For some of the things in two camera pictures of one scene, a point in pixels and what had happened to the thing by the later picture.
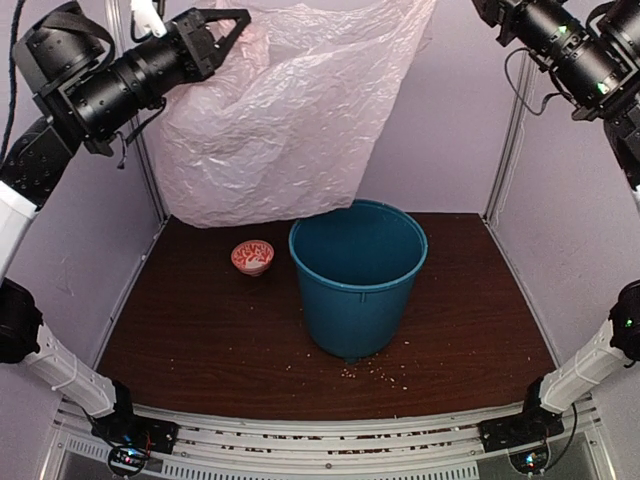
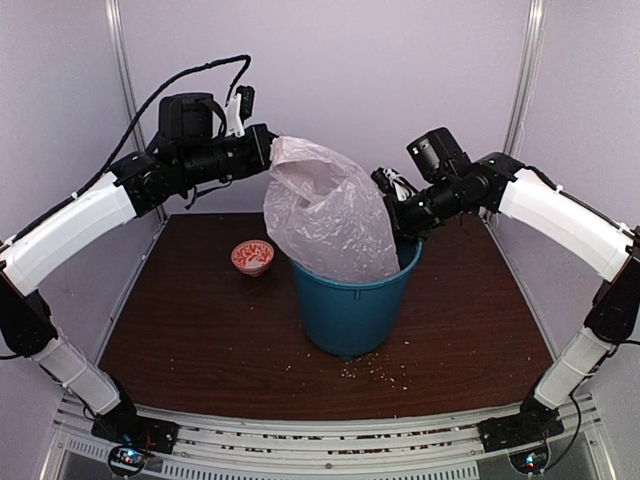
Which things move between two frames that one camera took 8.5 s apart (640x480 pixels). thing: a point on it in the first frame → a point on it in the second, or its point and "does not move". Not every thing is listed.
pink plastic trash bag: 285,124 → 325,216
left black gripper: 194,39 → 261,159
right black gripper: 504,11 → 405,233
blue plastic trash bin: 357,267 does not move
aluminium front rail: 220,448 does not move
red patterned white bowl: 252,257 does not move
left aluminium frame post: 116,30 does not move
